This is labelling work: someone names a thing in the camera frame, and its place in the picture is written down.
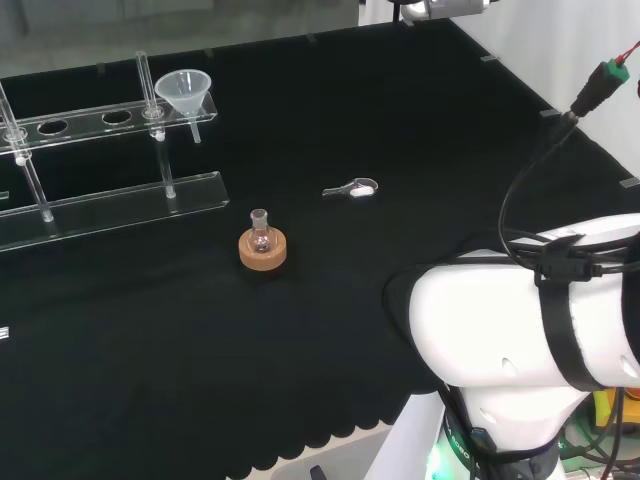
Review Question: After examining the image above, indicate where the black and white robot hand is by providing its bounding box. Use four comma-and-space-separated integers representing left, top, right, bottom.
398, 0, 490, 22

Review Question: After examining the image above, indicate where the clear plastic funnel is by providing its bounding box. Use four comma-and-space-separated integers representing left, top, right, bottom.
153, 69, 214, 145

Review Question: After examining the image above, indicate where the clear acrylic funnel stand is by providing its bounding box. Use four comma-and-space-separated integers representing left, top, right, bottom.
0, 49, 231, 254

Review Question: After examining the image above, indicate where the small round-bottom glass flask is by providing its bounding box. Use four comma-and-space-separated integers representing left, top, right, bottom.
248, 208, 275, 254

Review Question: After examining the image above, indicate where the yellow stop button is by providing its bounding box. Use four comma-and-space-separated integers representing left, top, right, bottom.
593, 387, 640, 429

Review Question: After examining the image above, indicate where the black bench cloth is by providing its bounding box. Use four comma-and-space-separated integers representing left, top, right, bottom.
0, 14, 640, 480

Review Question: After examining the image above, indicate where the brown cork ring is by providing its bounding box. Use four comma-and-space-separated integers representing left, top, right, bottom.
238, 227, 290, 274

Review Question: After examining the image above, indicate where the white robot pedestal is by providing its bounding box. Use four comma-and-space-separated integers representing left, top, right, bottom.
368, 392, 448, 480

